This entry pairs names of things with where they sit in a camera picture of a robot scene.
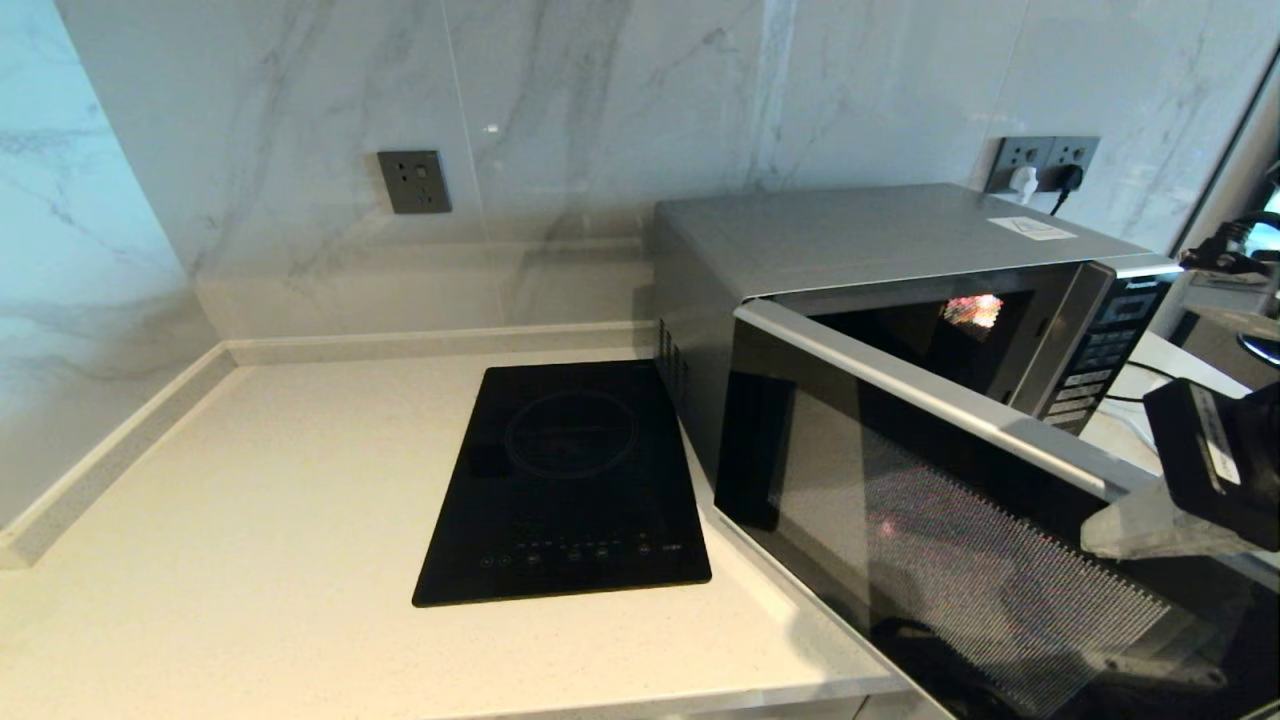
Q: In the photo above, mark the dark door frame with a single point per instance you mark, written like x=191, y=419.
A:
x=1225, y=170

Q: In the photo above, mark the grey double wall socket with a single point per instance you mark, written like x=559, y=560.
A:
x=1040, y=153

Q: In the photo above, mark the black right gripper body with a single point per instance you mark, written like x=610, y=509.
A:
x=1262, y=490

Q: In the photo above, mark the white power plug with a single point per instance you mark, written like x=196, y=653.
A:
x=1023, y=182

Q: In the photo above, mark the microwave door with dark glass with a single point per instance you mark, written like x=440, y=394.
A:
x=950, y=540

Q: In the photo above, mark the black power plug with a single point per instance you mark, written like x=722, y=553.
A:
x=1068, y=178

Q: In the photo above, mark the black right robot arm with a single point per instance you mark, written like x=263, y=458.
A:
x=1240, y=255

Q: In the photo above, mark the black induction cooktop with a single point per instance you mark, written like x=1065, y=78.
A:
x=570, y=480

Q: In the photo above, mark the white paper sticker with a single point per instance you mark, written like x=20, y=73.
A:
x=1032, y=228

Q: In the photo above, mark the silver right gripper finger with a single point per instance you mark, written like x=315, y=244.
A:
x=1150, y=525

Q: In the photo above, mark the grey single wall socket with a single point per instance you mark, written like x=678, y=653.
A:
x=414, y=182

